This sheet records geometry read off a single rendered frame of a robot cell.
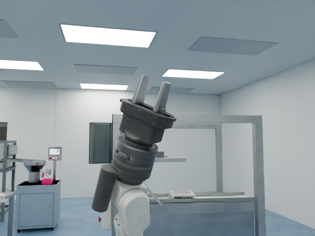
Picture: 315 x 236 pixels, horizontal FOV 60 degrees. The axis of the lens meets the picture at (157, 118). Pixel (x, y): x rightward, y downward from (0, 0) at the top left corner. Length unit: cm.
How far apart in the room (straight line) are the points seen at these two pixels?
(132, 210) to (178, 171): 745
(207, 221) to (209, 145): 547
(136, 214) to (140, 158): 12
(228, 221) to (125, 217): 251
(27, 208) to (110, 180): 462
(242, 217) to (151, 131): 262
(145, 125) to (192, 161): 761
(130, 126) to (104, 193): 15
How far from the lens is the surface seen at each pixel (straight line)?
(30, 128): 786
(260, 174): 229
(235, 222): 308
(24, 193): 514
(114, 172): 56
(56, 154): 537
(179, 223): 293
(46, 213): 514
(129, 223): 61
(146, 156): 55
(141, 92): 57
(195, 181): 822
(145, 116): 53
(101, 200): 59
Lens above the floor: 150
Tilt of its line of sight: 5 degrees up
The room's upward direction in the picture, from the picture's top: straight up
